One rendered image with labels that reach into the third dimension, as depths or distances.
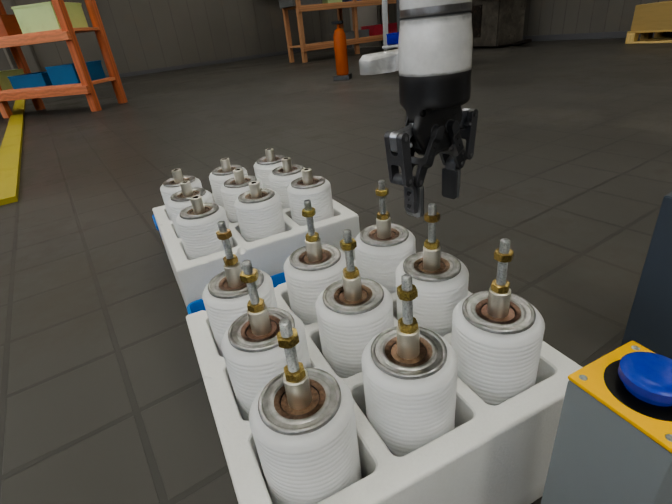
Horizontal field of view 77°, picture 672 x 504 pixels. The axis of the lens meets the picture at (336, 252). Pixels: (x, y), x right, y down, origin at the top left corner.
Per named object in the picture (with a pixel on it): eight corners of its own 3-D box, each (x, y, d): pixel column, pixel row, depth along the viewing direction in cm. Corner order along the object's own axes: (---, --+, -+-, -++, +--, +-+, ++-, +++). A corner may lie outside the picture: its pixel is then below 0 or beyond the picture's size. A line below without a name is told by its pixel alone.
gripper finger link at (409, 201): (410, 167, 48) (410, 208, 50) (392, 174, 46) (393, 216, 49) (420, 169, 47) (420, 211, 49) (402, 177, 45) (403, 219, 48)
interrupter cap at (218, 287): (275, 278, 58) (274, 274, 58) (234, 307, 53) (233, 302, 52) (238, 265, 62) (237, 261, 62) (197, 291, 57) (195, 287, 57)
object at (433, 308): (388, 378, 64) (383, 276, 55) (413, 339, 70) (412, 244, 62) (450, 400, 59) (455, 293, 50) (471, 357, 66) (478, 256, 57)
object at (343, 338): (408, 414, 57) (406, 306, 49) (342, 437, 55) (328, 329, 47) (380, 367, 66) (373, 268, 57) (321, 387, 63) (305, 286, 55)
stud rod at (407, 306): (414, 343, 41) (413, 278, 38) (404, 345, 41) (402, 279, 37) (411, 336, 42) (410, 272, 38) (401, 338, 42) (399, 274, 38)
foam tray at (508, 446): (401, 321, 86) (399, 243, 78) (571, 477, 55) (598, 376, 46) (212, 398, 73) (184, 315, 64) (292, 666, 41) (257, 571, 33)
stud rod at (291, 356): (298, 382, 38) (285, 315, 35) (305, 387, 37) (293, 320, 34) (290, 389, 37) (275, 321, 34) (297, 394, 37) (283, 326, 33)
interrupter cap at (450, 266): (393, 276, 55) (393, 271, 55) (416, 250, 61) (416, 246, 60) (449, 289, 51) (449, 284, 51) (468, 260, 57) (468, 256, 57)
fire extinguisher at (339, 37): (346, 77, 486) (341, 20, 459) (358, 78, 467) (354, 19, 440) (327, 80, 476) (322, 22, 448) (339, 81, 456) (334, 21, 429)
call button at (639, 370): (638, 363, 30) (645, 341, 29) (701, 401, 27) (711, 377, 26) (600, 385, 29) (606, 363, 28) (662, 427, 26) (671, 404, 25)
